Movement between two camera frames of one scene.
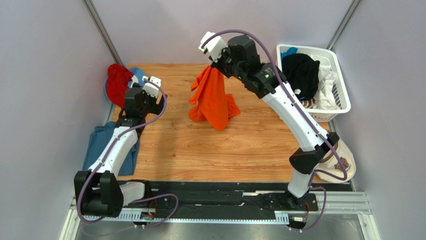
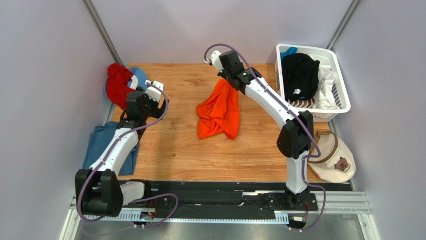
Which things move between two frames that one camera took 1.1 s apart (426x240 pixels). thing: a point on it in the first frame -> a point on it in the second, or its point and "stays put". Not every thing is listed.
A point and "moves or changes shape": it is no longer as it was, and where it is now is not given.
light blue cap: [138, 75] stays put
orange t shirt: [211, 103] moves or changes shape
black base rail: [202, 198] stays put
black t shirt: [301, 74] stays put
